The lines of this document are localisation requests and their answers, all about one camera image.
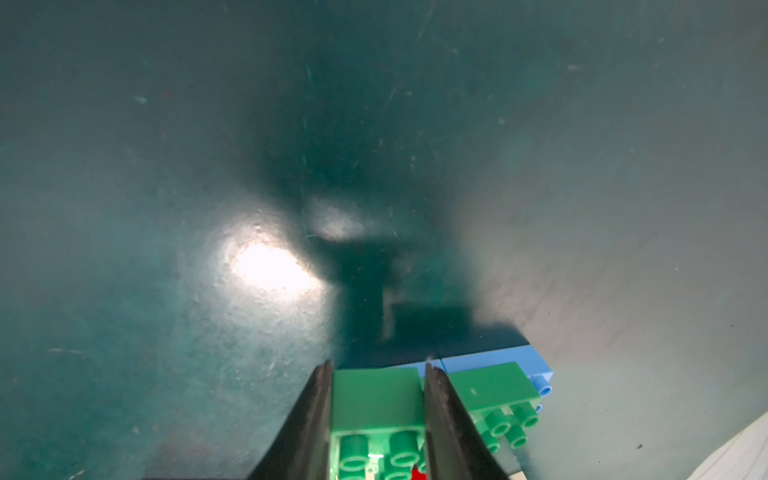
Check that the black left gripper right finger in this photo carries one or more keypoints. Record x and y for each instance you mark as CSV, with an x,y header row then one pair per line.
x,y
454,448

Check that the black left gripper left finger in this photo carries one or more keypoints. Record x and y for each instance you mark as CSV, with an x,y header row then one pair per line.
x,y
301,449

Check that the green lego brick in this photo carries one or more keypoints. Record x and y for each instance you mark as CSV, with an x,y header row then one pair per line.
x,y
501,401
377,424

